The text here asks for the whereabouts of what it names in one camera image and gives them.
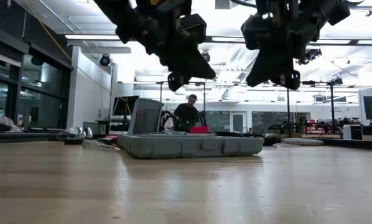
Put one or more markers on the black camera on stand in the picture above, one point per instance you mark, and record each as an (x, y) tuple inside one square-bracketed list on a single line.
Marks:
[(335, 81)]

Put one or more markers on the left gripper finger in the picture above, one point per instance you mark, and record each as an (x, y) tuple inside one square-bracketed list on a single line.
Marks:
[(193, 68), (177, 81)]

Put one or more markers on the white box device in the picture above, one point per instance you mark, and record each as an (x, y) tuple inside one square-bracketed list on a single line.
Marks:
[(353, 132)]

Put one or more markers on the grey utility knife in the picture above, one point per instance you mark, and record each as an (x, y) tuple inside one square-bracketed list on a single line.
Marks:
[(302, 142)]

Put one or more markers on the black ceiling spotlight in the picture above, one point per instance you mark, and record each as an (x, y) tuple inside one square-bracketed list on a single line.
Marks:
[(206, 56), (105, 60)]

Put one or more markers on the background robot workstation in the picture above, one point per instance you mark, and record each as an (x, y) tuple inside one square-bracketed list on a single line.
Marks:
[(298, 127)]

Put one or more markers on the grey plastic tool case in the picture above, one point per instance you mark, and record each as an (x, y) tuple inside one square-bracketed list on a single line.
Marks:
[(189, 146)]

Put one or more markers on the black metal stand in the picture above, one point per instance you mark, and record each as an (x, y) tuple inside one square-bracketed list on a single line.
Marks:
[(161, 93), (331, 105)]

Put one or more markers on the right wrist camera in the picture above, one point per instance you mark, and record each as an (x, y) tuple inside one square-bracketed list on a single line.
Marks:
[(252, 31)]

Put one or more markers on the black ceiling camera rig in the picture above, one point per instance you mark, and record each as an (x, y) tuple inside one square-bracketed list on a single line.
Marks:
[(312, 55)]

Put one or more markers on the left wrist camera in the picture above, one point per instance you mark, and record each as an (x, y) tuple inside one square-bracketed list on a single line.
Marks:
[(193, 28)]

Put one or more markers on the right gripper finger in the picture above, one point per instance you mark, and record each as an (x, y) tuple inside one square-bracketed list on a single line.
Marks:
[(290, 80), (263, 73)]

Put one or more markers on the black tape roll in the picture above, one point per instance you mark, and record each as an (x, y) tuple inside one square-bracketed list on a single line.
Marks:
[(73, 141)]

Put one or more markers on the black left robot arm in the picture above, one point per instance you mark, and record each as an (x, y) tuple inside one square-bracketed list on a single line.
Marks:
[(117, 12)]

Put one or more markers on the dark framed glass partition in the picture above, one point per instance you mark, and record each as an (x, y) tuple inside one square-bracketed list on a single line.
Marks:
[(43, 93)]

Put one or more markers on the person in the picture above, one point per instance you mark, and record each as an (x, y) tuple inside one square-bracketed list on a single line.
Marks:
[(186, 113)]

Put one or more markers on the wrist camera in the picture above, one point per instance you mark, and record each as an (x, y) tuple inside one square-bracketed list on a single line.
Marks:
[(193, 28), (252, 31)]

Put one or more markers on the clear safety glasses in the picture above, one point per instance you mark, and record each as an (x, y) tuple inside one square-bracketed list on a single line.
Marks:
[(75, 133)]

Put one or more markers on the yellow tag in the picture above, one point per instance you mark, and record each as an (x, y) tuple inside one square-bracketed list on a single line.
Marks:
[(156, 1)]

